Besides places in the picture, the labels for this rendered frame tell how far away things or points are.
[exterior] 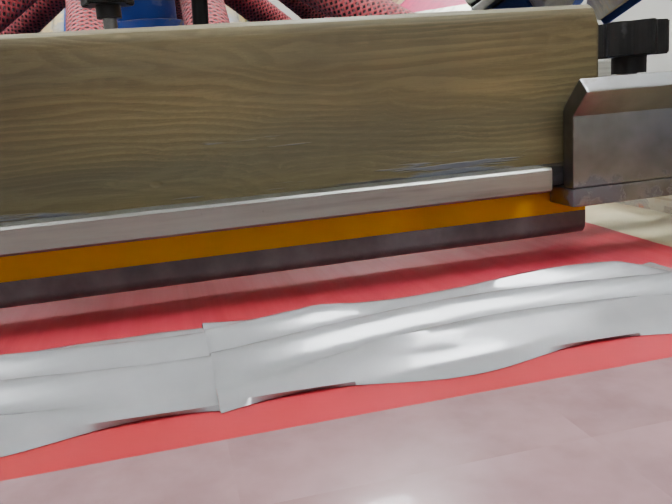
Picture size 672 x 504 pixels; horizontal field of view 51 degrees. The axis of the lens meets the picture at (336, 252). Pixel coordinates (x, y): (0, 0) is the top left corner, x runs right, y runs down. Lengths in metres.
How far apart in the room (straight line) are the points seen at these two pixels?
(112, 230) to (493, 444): 0.16
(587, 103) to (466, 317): 0.12
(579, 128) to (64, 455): 0.23
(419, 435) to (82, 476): 0.07
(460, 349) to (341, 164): 0.11
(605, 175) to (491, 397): 0.16
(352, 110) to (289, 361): 0.12
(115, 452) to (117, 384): 0.03
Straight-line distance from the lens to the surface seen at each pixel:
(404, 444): 0.16
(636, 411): 0.18
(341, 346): 0.21
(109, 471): 0.17
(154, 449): 0.17
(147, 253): 0.29
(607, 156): 0.32
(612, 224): 0.39
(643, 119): 0.33
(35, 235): 0.26
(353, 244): 0.30
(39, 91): 0.27
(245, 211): 0.26
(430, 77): 0.29
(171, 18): 1.09
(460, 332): 0.21
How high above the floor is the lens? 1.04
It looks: 14 degrees down
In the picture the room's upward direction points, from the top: 4 degrees counter-clockwise
